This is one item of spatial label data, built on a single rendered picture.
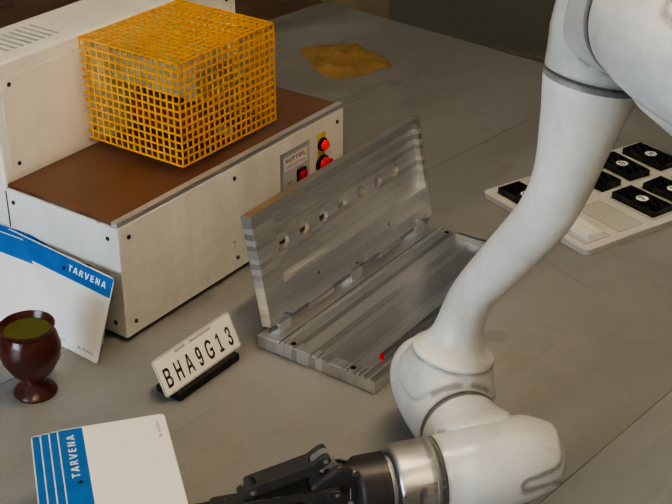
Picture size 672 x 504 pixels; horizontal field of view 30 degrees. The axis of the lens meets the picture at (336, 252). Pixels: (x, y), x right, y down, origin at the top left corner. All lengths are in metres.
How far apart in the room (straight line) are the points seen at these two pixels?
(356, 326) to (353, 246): 0.15
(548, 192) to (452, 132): 1.25
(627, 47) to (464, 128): 1.48
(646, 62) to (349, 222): 0.95
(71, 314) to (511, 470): 0.73
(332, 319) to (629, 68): 0.88
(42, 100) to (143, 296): 0.33
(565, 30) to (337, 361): 0.71
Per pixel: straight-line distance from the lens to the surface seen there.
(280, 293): 1.82
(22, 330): 1.75
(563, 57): 1.25
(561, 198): 1.31
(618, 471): 1.65
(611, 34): 1.13
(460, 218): 2.21
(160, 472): 1.48
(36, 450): 1.54
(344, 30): 3.12
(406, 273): 1.99
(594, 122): 1.27
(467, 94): 2.74
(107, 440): 1.53
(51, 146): 1.98
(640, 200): 2.28
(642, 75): 1.09
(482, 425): 1.46
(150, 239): 1.84
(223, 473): 1.62
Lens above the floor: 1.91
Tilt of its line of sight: 29 degrees down
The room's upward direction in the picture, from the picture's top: straight up
